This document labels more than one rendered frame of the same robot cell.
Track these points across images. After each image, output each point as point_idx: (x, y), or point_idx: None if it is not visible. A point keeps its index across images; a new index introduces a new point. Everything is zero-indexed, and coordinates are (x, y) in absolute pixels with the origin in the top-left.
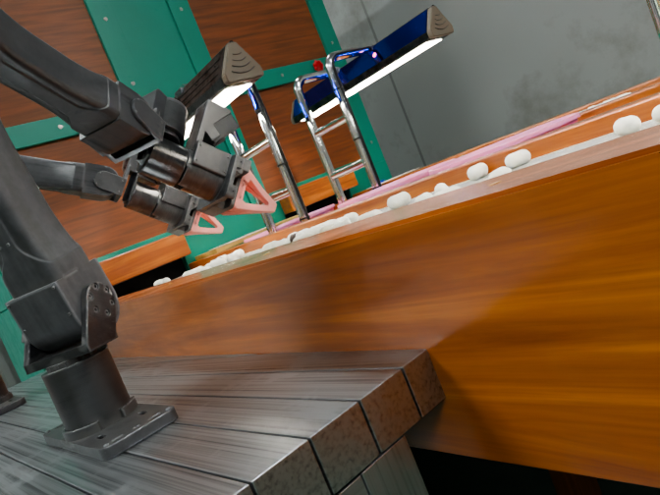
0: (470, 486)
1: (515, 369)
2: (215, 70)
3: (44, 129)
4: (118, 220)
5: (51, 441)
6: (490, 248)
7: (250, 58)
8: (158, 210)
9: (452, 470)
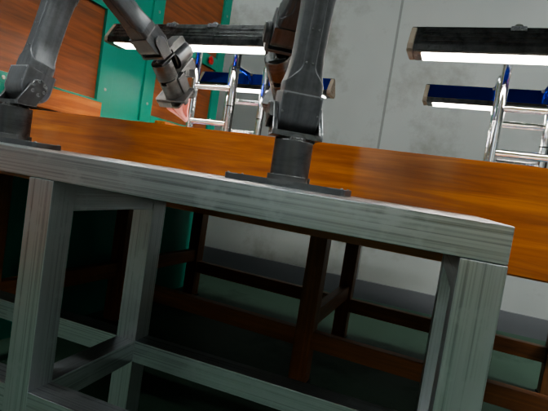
0: (218, 352)
1: (521, 232)
2: None
3: None
4: (60, 65)
5: (243, 177)
6: (541, 187)
7: None
8: (172, 83)
9: (202, 342)
